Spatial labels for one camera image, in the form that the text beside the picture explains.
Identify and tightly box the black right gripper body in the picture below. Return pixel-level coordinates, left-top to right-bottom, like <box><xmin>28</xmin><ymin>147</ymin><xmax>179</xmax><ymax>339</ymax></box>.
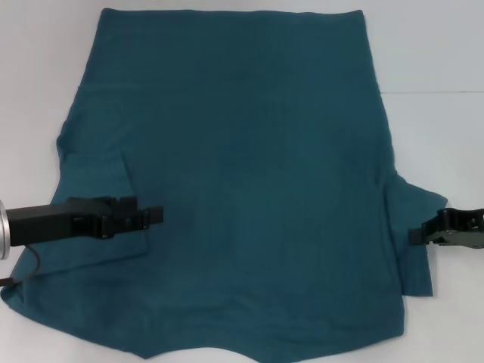
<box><xmin>438</xmin><ymin>206</ymin><xmax>484</xmax><ymax>251</ymax></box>

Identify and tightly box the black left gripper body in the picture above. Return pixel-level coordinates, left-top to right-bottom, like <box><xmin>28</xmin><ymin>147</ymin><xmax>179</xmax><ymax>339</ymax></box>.
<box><xmin>7</xmin><ymin>196</ymin><xmax>115</xmax><ymax>247</ymax></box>

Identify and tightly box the teal blue t-shirt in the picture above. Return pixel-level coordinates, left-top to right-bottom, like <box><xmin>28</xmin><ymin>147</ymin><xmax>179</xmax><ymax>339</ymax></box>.
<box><xmin>0</xmin><ymin>8</ymin><xmax>448</xmax><ymax>340</ymax></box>

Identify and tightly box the dark left gripper cable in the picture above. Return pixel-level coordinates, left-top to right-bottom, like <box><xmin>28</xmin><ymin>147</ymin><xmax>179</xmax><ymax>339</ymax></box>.
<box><xmin>0</xmin><ymin>245</ymin><xmax>41</xmax><ymax>290</ymax></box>

